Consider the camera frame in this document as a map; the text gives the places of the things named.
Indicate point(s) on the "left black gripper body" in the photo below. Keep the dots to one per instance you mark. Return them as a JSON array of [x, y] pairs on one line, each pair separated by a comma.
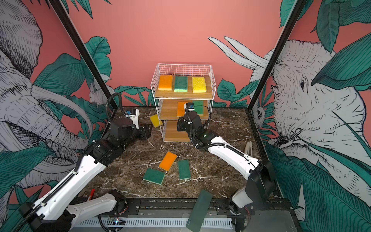
[[143, 133]]

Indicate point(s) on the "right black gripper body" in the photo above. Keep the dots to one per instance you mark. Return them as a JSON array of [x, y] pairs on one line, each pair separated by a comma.
[[183, 126]]

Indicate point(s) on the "orange sponge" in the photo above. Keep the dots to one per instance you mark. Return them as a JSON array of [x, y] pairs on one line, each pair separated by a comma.
[[165, 83], [168, 161], [181, 108]]

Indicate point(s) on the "yellow sponge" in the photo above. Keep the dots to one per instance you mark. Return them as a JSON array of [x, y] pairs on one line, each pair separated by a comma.
[[199, 85], [156, 121]]

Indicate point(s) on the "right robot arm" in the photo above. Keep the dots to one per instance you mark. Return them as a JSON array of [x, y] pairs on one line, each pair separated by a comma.
[[259, 174]]

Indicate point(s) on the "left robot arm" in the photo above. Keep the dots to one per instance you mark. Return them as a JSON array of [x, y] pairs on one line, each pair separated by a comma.
[[54, 212]]

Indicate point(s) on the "yellow sponge beside shelf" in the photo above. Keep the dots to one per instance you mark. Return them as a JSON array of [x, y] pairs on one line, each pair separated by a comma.
[[156, 121]]

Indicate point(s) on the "beige plastic clip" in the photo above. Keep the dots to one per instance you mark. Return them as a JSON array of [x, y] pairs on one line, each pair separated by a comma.
[[248, 149]]

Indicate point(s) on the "red white marker pen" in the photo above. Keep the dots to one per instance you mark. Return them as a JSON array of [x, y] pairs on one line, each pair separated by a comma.
[[91, 194]]

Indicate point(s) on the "dark green foreground sponge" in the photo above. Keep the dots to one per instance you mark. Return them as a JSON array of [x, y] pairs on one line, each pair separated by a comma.
[[200, 209]]

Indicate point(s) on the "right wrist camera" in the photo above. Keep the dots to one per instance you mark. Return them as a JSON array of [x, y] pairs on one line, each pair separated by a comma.
[[189, 106]]

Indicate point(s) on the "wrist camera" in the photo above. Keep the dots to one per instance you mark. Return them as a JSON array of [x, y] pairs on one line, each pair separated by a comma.
[[189, 106], [133, 114]]

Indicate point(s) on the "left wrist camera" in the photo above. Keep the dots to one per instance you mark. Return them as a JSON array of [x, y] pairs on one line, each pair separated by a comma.
[[133, 114]]

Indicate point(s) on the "white wire three-tier shelf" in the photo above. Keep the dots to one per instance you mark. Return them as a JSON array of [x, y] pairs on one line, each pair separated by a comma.
[[166, 101]]

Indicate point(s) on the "white slotted cable duct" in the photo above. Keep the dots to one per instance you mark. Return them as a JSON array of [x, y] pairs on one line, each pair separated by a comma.
[[160, 222]]

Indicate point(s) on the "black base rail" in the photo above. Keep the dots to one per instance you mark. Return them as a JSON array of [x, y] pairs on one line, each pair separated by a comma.
[[136, 206]]

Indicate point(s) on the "left black frame post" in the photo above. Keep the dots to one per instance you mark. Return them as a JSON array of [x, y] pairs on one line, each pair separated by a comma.
[[93, 55]]

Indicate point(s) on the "black frame post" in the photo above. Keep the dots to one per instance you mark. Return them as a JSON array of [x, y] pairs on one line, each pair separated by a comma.
[[293, 17], [93, 55]]

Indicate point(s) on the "right black frame post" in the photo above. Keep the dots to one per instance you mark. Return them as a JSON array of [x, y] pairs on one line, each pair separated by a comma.
[[293, 17]]

